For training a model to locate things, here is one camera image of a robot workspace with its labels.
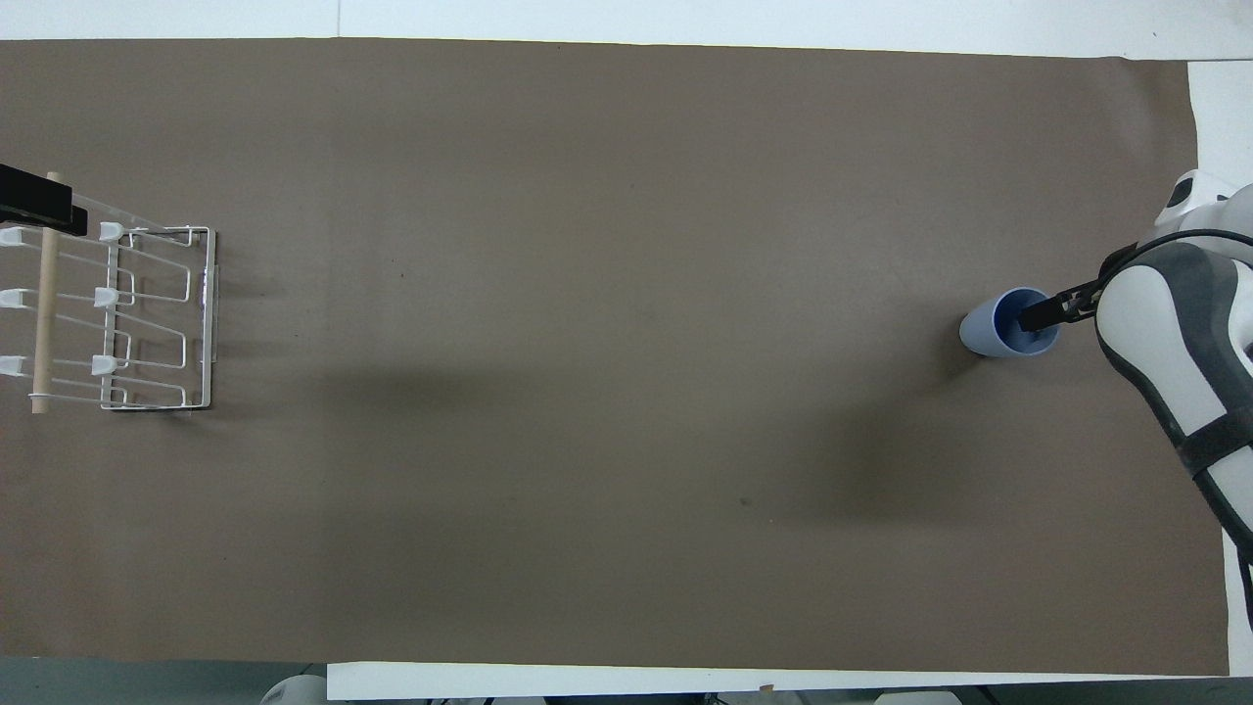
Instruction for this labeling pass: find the blue plastic cup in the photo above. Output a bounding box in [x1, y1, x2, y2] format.
[958, 286, 1062, 359]

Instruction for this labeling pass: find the black cable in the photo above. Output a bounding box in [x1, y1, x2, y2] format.
[1095, 228, 1253, 293]

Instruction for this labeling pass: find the white wire cup holder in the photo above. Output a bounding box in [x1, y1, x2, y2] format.
[0, 171, 219, 416]

